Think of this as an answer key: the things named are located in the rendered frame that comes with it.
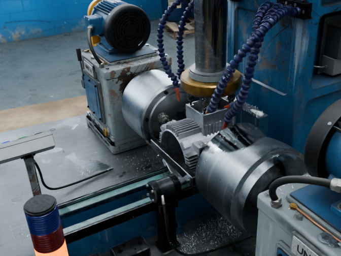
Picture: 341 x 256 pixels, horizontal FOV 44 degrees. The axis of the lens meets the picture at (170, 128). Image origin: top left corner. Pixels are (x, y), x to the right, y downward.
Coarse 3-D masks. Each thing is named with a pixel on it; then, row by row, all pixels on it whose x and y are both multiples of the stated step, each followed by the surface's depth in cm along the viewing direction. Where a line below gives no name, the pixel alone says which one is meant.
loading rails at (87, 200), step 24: (96, 192) 128; (120, 192) 130; (144, 192) 133; (192, 192) 129; (72, 216) 124; (96, 216) 120; (120, 216) 119; (144, 216) 124; (192, 216) 134; (216, 216) 134; (72, 240) 114; (96, 240) 118; (120, 240) 123
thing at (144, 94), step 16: (144, 80) 146; (160, 80) 143; (128, 96) 147; (144, 96) 140; (160, 96) 138; (176, 96) 141; (128, 112) 147; (144, 112) 138; (160, 112) 140; (176, 112) 143; (144, 128) 140
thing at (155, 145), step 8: (152, 144) 134; (160, 144) 132; (160, 152) 130; (168, 152) 127; (168, 160) 126; (176, 160) 123; (176, 168) 123; (184, 168) 119; (184, 176) 117; (192, 176) 116; (192, 184) 116
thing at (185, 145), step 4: (164, 124) 130; (232, 124) 128; (160, 128) 132; (164, 128) 130; (184, 140) 121; (188, 140) 121; (180, 144) 122; (184, 144) 120; (188, 144) 121; (184, 148) 120; (188, 148) 122; (164, 164) 137; (184, 184) 127
